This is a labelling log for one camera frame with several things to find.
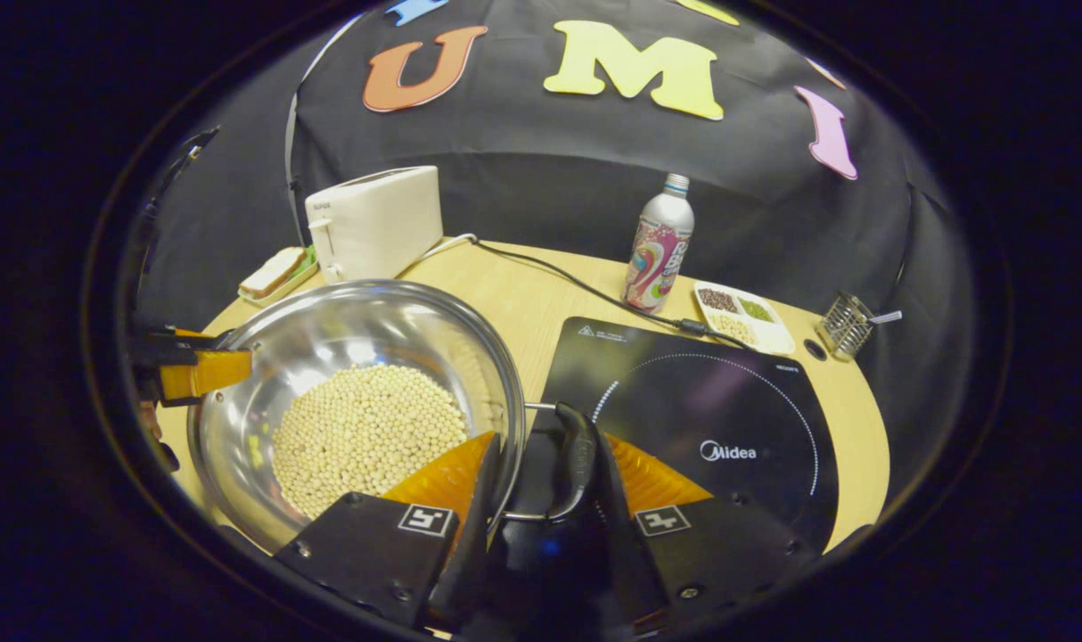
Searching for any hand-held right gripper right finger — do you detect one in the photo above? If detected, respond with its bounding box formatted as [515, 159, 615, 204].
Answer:
[586, 428, 819, 626]

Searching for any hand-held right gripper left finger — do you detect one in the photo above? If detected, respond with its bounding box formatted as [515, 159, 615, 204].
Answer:
[274, 432, 504, 630]

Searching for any stainless steel pot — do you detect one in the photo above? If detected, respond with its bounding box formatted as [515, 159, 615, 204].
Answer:
[187, 279, 601, 556]

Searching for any black induction cooktop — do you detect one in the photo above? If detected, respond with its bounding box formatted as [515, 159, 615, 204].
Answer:
[519, 317, 840, 554]

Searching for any sandwich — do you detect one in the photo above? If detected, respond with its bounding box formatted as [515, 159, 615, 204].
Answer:
[240, 247, 308, 300]

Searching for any pile of soybeans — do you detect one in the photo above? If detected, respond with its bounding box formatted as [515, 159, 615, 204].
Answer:
[271, 363, 469, 521]

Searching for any white toaster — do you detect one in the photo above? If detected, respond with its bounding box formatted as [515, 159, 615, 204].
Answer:
[305, 166, 445, 284]

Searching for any white divided snack tray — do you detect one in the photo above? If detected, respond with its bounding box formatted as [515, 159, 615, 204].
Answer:
[693, 280, 797, 357]

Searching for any silver and pink drink bottle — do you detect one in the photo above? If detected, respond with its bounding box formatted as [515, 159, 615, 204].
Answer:
[620, 173, 695, 314]

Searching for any black power cable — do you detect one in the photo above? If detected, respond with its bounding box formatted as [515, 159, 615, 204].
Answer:
[474, 239, 712, 339]

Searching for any white toaster cable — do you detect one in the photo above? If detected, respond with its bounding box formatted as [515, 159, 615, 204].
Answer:
[414, 233, 479, 267]

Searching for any metal wire basket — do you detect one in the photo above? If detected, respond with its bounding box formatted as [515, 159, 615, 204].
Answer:
[816, 292, 877, 360]

